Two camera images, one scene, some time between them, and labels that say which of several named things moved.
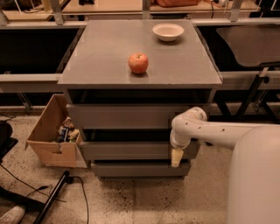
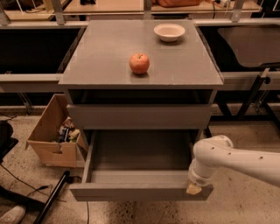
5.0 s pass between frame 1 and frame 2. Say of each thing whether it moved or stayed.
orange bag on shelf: stayed
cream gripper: moved
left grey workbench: stayed
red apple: stayed
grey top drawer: stayed
